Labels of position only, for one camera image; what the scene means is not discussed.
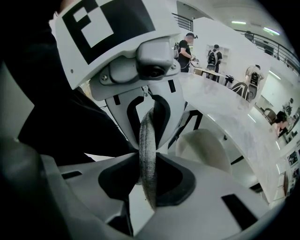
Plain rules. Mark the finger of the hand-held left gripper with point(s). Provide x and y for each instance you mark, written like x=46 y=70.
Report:
x=173 y=105

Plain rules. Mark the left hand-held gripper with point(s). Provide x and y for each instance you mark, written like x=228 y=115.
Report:
x=122 y=47

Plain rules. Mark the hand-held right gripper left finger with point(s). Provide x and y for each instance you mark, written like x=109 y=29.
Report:
x=84 y=187

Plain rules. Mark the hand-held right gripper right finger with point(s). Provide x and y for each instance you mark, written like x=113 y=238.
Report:
x=199 y=211

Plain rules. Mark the white rounded chair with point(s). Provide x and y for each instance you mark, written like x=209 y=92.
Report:
x=201 y=150

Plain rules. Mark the black striped chair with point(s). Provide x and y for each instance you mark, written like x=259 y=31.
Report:
x=242 y=90

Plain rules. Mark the wooden chair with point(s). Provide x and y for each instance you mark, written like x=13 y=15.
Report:
x=269 y=114

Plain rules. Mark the wooden table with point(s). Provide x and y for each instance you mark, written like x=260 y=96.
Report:
x=208 y=71

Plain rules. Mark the white marble table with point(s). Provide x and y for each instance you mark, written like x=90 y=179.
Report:
x=234 y=112

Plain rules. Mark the black balcony railing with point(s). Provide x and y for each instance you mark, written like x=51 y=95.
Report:
x=184 y=22
x=274 y=47

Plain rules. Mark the ceiling light strip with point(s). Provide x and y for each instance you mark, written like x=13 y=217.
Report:
x=272 y=31
x=238 y=22

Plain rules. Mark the black tripod camera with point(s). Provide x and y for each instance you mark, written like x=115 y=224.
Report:
x=229 y=79

